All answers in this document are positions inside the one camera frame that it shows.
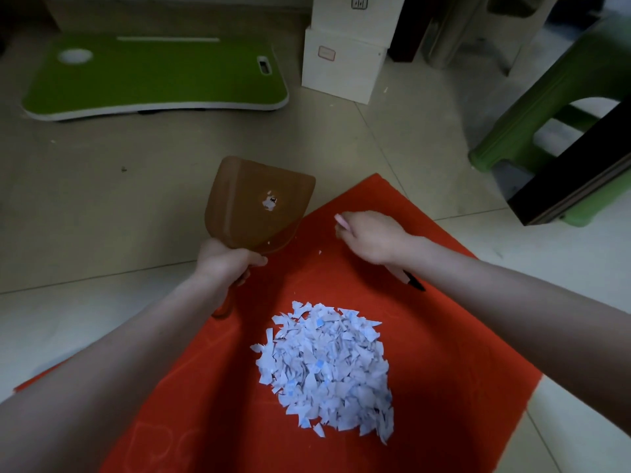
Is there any person's left hand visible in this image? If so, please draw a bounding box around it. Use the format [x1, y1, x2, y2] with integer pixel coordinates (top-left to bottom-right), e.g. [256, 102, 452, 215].
[196, 238, 268, 287]

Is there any person's right hand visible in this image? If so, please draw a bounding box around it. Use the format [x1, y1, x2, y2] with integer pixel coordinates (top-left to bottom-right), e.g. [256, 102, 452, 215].
[335, 211, 416, 266]

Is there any brown plastic dustpan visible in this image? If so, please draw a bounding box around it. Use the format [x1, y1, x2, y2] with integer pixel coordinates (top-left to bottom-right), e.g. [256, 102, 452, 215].
[204, 156, 316, 319]

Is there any pink brush with black bristles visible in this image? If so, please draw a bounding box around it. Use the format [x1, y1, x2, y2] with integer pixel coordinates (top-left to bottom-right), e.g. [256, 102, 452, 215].
[334, 214, 427, 292]

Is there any red mat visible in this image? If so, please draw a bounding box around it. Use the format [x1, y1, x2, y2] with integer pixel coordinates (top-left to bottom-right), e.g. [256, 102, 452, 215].
[14, 173, 543, 473]

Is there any pile of white paper scraps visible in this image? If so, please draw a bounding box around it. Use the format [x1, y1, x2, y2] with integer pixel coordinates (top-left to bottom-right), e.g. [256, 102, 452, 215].
[250, 301, 395, 446]

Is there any green lap desk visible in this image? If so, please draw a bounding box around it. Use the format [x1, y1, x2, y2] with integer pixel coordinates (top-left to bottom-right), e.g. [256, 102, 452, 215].
[22, 33, 290, 122]

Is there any dark furniture leg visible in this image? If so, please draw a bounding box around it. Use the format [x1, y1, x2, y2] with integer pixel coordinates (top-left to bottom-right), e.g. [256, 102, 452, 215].
[387, 0, 434, 63]

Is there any large white cardboard box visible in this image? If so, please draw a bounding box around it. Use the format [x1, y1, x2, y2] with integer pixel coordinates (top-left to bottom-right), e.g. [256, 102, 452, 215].
[311, 0, 408, 48]

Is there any black wooden board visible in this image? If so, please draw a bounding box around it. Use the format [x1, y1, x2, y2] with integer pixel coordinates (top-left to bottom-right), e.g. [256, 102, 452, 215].
[508, 96, 631, 227]

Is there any green plastic stool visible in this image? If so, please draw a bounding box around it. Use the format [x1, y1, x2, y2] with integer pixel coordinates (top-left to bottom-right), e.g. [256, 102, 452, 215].
[468, 14, 631, 228]

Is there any white plastic stool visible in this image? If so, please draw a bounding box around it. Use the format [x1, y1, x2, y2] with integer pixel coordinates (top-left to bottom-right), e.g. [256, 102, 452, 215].
[428, 0, 560, 77]

